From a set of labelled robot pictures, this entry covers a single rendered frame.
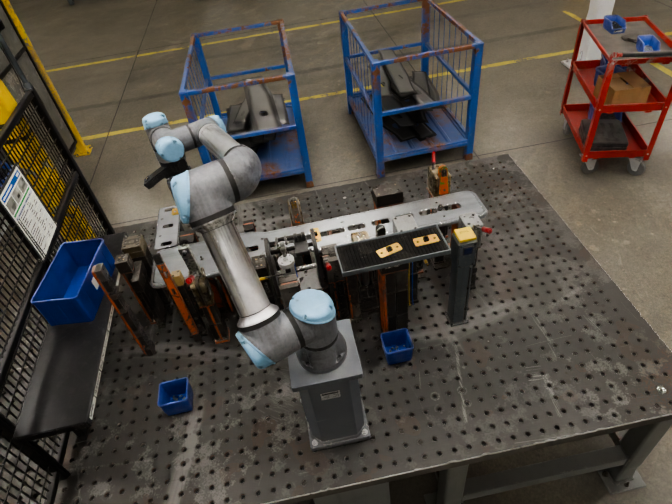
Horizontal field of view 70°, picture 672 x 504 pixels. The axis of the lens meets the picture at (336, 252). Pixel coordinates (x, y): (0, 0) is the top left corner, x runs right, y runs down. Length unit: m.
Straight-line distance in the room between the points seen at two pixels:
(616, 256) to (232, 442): 2.60
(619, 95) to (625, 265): 1.15
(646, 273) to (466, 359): 1.79
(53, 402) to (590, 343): 1.86
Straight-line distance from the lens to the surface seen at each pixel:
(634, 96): 3.93
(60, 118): 5.22
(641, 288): 3.37
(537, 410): 1.86
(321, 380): 1.41
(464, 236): 1.69
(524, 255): 2.33
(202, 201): 1.19
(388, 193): 2.10
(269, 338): 1.25
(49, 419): 1.75
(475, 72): 3.83
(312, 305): 1.28
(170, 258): 2.07
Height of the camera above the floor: 2.29
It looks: 43 degrees down
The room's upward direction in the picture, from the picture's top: 8 degrees counter-clockwise
